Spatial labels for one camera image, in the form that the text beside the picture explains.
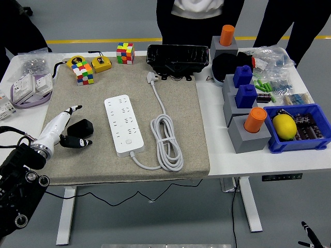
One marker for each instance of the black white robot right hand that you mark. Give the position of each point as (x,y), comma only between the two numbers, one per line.
(310,233)

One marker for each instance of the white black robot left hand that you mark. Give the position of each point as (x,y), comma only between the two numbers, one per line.
(51,129)

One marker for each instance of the black plug adapter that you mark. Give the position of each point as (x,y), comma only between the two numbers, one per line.
(81,127)

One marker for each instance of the white power strip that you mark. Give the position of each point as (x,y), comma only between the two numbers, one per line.
(124,124)

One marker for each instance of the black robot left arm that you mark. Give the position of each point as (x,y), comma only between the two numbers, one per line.
(20,186)

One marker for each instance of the purple tray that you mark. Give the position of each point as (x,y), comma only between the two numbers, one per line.
(28,104)

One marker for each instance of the white socket box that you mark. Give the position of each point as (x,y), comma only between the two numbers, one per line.
(23,87)
(44,82)

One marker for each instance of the white circuit breaker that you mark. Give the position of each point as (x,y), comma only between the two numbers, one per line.
(6,108)

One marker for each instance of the colourful puzzle cube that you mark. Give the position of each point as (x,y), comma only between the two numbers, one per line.
(84,75)
(125,53)

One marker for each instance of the black table control panel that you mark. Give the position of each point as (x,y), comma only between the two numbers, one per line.
(282,177)

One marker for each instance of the white table leg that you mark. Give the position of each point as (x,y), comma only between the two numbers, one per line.
(250,206)
(66,219)

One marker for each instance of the clear bag of screws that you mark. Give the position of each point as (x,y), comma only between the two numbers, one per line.
(33,64)

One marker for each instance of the round yellow tape measure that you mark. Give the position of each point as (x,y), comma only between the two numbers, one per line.
(75,61)

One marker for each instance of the square yellow tape measure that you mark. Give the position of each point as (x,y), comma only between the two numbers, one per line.
(101,64)

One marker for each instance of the blue plastic bin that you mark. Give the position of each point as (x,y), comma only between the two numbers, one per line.
(292,146)

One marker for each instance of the grey box under table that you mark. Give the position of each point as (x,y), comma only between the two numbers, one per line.
(227,186)

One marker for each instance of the dark brown capacitor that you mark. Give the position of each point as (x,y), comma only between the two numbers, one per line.
(263,98)
(318,133)
(305,133)
(305,119)

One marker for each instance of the person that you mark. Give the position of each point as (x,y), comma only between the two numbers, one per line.
(196,28)
(15,31)
(297,20)

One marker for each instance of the grey block with socket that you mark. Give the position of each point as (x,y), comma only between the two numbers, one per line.
(227,85)
(230,108)
(232,47)
(248,143)

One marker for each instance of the yellow lemon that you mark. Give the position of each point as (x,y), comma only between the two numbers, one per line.
(284,126)

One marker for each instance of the black office chair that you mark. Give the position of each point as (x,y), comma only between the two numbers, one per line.
(26,11)

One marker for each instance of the small black clip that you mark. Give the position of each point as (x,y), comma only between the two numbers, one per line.
(280,112)

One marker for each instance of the orange cylinder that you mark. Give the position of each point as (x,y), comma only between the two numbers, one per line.
(227,34)
(254,120)

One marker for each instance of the clear bag of resistors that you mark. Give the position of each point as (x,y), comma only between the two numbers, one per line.
(297,99)

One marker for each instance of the green plastic anchor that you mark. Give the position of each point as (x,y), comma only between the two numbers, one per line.
(269,87)
(257,75)
(273,98)
(257,84)
(264,86)

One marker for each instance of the grey-brown mat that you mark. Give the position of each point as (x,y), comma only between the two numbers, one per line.
(195,144)

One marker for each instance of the black wrapped case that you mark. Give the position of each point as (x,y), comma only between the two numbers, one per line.
(178,56)

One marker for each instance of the blue block with knob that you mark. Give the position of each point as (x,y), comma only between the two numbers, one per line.
(245,96)
(241,77)

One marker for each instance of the small clear bag blue parts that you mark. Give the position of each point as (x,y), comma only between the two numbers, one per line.
(280,84)

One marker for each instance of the light blue dish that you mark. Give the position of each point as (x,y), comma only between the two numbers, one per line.
(218,82)

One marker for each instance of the large clear bag blue parts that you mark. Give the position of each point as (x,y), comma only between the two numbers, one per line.
(282,60)

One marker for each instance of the black cloth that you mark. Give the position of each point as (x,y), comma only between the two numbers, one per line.
(225,64)

